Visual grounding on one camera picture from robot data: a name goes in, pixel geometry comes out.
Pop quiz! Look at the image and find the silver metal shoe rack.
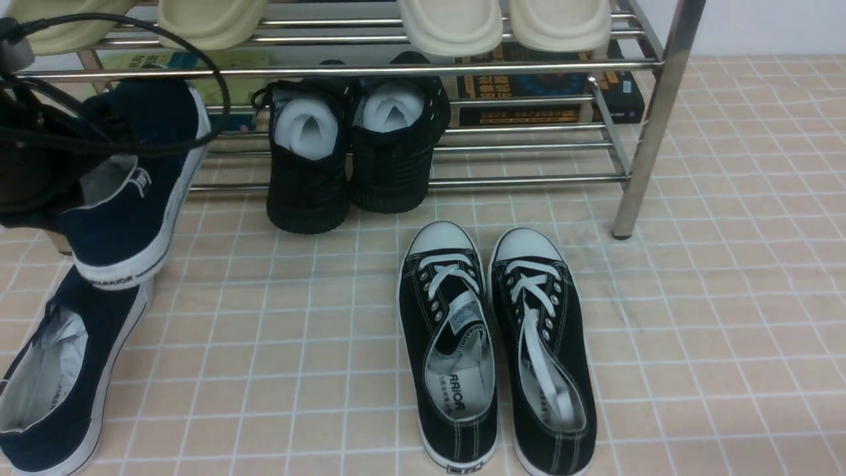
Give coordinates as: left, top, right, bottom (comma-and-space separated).
15, 1, 706, 240

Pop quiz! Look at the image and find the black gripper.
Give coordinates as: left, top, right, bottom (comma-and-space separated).
1, 85, 139, 230

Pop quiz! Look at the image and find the black canvas lace-up shoe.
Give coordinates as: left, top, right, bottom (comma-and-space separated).
398, 221, 498, 474
486, 228, 597, 475

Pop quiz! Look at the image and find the black and yellow book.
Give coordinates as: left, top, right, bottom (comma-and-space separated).
456, 42, 646, 127

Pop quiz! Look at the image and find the black sneaker right on rack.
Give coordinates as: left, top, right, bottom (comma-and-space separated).
348, 76, 452, 214

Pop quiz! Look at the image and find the cream slipper far right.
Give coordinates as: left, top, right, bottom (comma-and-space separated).
508, 1, 611, 52

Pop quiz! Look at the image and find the olive green slipper far left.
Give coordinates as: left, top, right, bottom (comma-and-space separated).
4, 0, 138, 56

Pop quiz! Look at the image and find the black canvas lace-up shoe left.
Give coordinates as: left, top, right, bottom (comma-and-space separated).
398, 221, 498, 474

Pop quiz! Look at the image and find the black sneaker left on rack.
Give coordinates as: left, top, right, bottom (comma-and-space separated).
250, 76, 359, 235

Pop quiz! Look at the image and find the cream slipper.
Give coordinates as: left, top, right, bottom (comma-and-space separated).
508, 1, 611, 52
398, 1, 504, 57

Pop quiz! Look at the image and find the black canvas lace-up shoe right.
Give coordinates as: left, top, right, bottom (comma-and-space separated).
486, 228, 597, 475

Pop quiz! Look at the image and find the olive green slipper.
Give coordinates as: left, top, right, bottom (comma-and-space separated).
4, 0, 138, 56
157, 1, 269, 51

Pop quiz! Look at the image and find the green and blue book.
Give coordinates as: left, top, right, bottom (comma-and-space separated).
103, 50, 272, 132

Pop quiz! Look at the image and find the black cable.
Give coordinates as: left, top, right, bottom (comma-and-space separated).
0, 13, 232, 158

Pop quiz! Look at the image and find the navy slip-on shoe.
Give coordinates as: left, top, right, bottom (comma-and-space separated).
1, 268, 153, 475
57, 78, 211, 290

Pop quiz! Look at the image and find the black sneaker on rack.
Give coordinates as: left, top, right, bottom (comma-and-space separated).
348, 76, 452, 214
250, 76, 359, 235

